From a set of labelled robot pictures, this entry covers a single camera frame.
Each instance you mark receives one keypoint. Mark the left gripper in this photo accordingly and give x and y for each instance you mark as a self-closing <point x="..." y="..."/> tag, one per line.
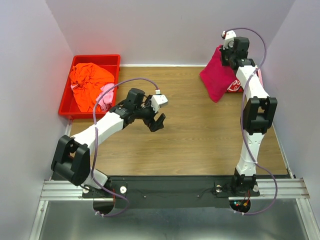
<point x="158" y="124"/>

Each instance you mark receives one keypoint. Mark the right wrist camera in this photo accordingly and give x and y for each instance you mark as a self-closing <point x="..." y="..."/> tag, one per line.
<point x="228" y="37"/>

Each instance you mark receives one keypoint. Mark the magenta t shirt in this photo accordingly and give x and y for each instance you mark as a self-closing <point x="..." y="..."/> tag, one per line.
<point x="216" y="77"/>

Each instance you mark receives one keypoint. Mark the orange t shirt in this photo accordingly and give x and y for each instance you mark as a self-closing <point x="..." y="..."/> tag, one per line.
<point x="88" y="82"/>

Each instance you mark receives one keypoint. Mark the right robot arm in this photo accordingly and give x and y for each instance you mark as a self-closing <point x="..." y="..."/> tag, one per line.
<point x="258" y="110"/>

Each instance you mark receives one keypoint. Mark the aluminium frame rail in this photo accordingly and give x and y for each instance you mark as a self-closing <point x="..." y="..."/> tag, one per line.
<point x="243" y="204"/>

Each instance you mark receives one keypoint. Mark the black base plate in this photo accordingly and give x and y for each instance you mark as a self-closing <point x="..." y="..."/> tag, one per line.
<point x="160" y="192"/>

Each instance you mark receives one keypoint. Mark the light pink t shirt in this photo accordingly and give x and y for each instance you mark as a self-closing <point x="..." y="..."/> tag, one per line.
<point x="107" y="96"/>

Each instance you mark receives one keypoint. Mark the folded red coca-cola t shirt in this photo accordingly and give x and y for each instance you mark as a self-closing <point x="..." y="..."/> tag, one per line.
<point x="235" y="87"/>

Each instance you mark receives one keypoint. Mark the folded white t shirt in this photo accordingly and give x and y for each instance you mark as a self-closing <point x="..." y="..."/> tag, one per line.
<point x="259" y="74"/>

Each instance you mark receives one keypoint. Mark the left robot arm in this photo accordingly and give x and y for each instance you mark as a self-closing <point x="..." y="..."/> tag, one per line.
<point x="100" y="135"/>

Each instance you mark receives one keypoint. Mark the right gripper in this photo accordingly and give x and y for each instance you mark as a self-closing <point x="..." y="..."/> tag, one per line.
<point x="224" y="62"/>

